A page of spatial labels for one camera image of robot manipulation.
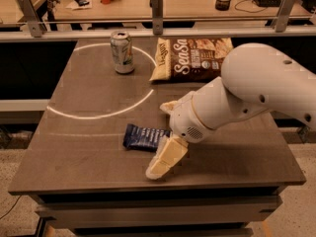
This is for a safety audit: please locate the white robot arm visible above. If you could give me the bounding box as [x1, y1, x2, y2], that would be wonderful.
[146, 43, 316, 180]

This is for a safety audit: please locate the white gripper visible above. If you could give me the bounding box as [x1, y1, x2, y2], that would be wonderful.
[145, 91, 214, 180]

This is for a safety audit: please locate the black mesh cup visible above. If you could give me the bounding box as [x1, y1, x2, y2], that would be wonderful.
[215, 0, 231, 11]

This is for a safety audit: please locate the silver green soda can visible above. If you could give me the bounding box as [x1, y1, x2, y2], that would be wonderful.
[111, 31, 134, 74]

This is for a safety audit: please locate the brown sea salt chip bag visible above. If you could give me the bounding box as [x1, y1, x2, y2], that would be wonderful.
[150, 38, 233, 82]

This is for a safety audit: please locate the black cable on desk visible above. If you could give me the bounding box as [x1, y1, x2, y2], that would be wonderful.
[233, 0, 269, 14]

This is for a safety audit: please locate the blue rxbar blueberry wrapper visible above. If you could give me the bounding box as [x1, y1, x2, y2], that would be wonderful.
[122, 123, 171, 152]

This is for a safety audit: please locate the metal guard rail frame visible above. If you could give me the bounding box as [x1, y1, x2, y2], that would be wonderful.
[0, 0, 316, 42]

